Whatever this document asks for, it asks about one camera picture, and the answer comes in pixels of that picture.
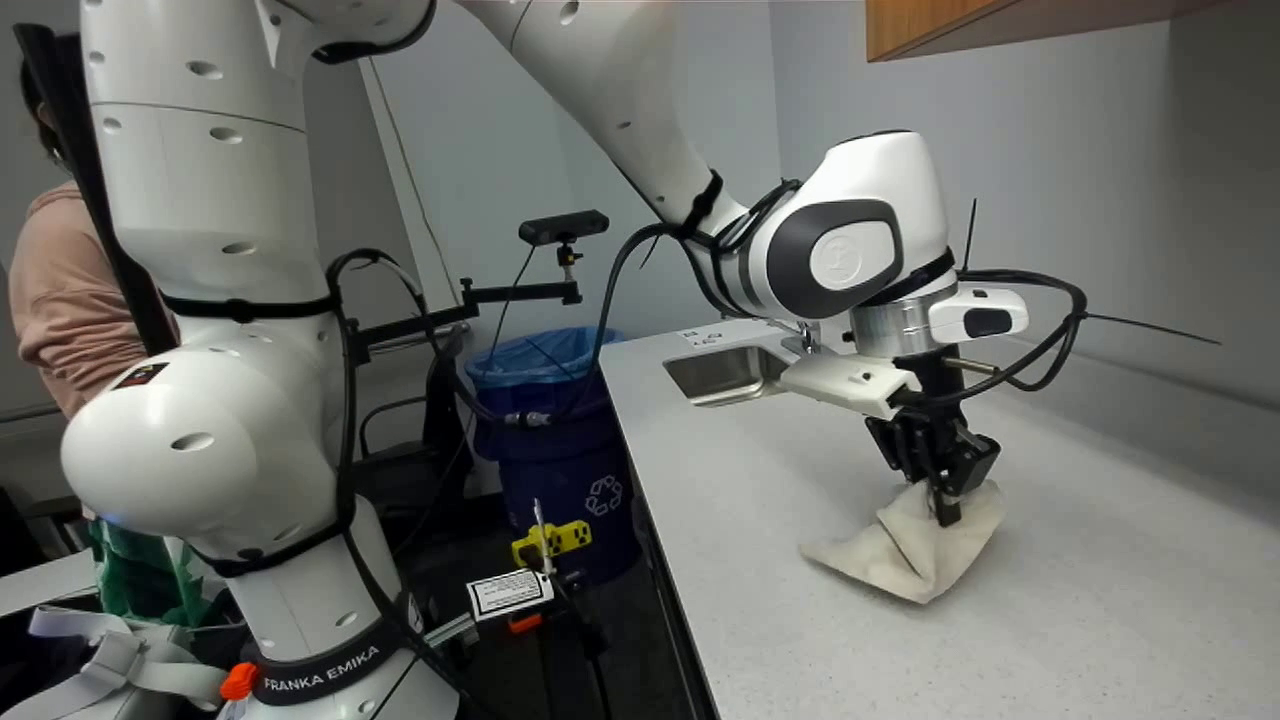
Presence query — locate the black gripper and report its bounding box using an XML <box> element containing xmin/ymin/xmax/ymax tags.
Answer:
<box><xmin>869</xmin><ymin>349</ymin><xmax>1001</xmax><ymax>528</ymax></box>

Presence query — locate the cream wiping cloth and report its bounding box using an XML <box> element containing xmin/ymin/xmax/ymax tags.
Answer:
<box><xmin>801</xmin><ymin>485</ymin><xmax>1006</xmax><ymax>609</ymax></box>

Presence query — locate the blue recycling bin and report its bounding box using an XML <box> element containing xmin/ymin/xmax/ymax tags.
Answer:
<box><xmin>465</xmin><ymin>330</ymin><xmax>639</xmax><ymax>583</ymax></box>

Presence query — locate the yellow clamp with label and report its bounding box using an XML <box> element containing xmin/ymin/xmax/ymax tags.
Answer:
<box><xmin>465</xmin><ymin>507</ymin><xmax>597</xmax><ymax>631</ymax></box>

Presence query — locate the person in pink shirt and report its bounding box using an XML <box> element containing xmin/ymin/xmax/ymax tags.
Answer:
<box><xmin>4</xmin><ymin>25</ymin><xmax>185</xmax><ymax>432</ymax></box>

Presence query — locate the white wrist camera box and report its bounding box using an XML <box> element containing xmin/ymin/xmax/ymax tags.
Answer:
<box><xmin>779</xmin><ymin>353</ymin><xmax>922</xmax><ymax>422</ymax></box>

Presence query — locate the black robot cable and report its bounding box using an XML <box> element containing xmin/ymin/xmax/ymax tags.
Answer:
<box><xmin>586</xmin><ymin>215</ymin><xmax>1092</xmax><ymax>405</ymax></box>

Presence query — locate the black camera on tripod arm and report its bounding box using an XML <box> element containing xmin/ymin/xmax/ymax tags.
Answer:
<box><xmin>340</xmin><ymin>209</ymin><xmax>613</xmax><ymax>366</ymax></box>

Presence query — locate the wooden wall cabinet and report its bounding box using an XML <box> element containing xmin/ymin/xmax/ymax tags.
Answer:
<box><xmin>865</xmin><ymin>0</ymin><xmax>1215</xmax><ymax>61</ymax></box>

